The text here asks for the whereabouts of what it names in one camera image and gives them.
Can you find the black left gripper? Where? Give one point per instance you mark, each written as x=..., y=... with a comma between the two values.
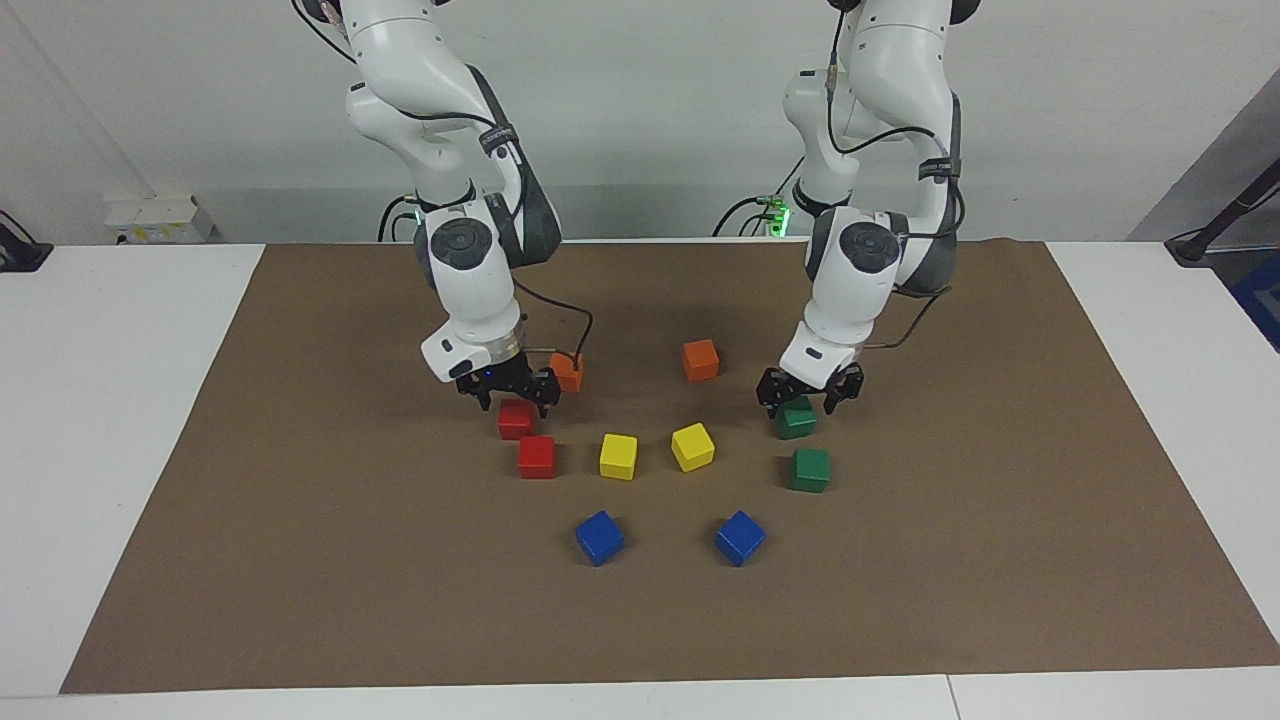
x=815, y=392

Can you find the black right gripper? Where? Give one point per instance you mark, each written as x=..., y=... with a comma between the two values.
x=500, y=380

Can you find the red wooden cube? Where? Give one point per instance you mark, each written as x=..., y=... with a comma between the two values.
x=515, y=426
x=537, y=458

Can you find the green wooden cube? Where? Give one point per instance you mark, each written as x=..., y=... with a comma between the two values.
x=810, y=471
x=798, y=426

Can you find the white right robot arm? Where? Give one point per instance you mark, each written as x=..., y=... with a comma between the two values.
x=470, y=270

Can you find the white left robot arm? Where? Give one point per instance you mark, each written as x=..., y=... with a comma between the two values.
x=860, y=270

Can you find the orange wooden cube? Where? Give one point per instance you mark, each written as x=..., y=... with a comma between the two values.
x=572, y=378
x=700, y=361

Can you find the yellow wooden cube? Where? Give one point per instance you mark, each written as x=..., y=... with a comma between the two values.
x=692, y=448
x=618, y=457

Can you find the blue wooden cube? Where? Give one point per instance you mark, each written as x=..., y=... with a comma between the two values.
x=740, y=539
x=599, y=538

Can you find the brown paper table mat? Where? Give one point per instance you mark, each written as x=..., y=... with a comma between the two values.
x=400, y=600

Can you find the black stand with pole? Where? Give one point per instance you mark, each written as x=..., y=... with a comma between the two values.
x=1190, y=248

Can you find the white power strip box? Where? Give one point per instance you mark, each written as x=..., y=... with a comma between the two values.
x=150, y=218

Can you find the blue plastic crate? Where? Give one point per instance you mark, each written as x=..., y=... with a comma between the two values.
x=1262, y=300

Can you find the black clamp base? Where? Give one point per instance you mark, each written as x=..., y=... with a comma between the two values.
x=20, y=255

